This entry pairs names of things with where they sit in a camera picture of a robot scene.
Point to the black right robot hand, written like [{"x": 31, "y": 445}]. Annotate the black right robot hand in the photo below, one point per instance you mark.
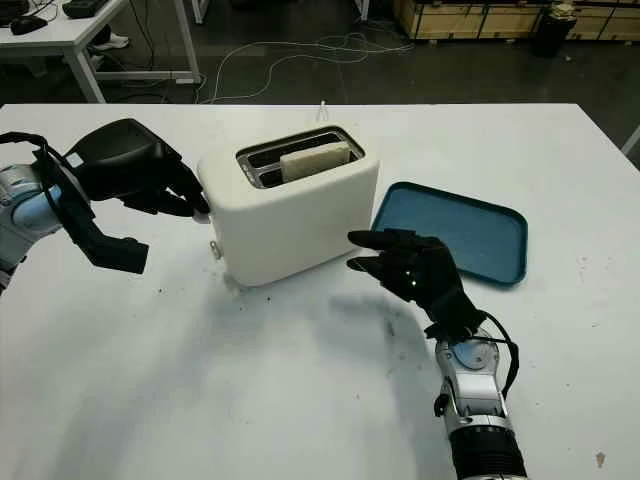
[{"x": 430, "y": 280}]

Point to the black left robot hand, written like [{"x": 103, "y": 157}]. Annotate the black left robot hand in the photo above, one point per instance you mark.
[{"x": 125, "y": 160}]

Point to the white foam block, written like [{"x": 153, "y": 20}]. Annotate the white foam block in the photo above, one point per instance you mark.
[{"x": 312, "y": 162}]

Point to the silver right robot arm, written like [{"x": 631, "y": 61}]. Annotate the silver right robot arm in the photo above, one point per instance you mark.
[{"x": 475, "y": 400}]

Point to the blue plastic tray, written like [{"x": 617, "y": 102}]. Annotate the blue plastic tray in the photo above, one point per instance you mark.
[{"x": 465, "y": 235}]

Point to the white two-slot toaster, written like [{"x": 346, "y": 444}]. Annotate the white two-slot toaster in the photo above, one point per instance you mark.
[{"x": 300, "y": 225}]

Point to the white shoe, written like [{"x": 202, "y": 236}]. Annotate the white shoe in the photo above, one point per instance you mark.
[{"x": 112, "y": 41}]

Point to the black device on desk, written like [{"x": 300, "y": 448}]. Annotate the black device on desk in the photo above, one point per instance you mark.
[{"x": 85, "y": 7}]

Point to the black computer mouse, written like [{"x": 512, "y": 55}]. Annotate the black computer mouse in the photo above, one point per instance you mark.
[{"x": 29, "y": 24}]

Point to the stacked wooden crates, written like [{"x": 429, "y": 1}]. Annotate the stacked wooden crates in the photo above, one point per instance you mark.
[{"x": 475, "y": 20}]

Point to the black trash bin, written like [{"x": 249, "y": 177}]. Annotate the black trash bin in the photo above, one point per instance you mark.
[{"x": 550, "y": 35}]

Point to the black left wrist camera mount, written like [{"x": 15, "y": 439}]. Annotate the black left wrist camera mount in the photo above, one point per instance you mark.
[{"x": 105, "y": 245}]

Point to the white metal frame desk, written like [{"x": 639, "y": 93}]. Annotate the white metal frame desk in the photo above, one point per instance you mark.
[{"x": 75, "y": 35}]

